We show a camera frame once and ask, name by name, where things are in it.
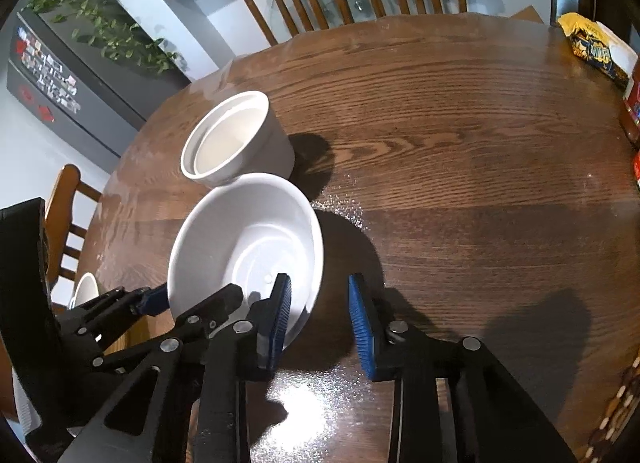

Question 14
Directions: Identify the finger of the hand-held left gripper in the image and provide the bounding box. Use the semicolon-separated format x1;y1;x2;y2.
92;323;173;369
60;284;171;339

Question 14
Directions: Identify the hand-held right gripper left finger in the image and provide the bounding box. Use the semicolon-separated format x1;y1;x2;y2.
57;273;294;463

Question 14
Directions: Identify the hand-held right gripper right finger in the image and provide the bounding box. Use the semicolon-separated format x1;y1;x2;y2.
347;273;582;463

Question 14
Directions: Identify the large white square dish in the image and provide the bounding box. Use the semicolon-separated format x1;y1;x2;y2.
72;272;101;309

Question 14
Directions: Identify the white straight-sided bowl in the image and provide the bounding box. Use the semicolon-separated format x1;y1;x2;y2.
180;91;296;188

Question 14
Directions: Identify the grey refrigerator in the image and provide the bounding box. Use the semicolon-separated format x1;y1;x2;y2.
6;8;193;174

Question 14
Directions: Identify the group of fridge photo magnets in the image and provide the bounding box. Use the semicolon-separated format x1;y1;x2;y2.
17;28;81;114

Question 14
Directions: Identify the beaded table mat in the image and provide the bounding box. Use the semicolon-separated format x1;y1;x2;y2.
582;363;640;463

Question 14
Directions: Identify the trailing green plant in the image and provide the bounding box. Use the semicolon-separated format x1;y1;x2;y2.
22;0;183;76

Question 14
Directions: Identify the red jar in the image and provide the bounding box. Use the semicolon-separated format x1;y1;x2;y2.
619;63;640;148

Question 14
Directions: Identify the brown cardboard box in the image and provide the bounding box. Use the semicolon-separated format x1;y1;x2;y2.
510;5;546;24

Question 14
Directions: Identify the yellow snack packet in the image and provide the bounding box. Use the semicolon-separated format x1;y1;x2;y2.
556;12;640;88

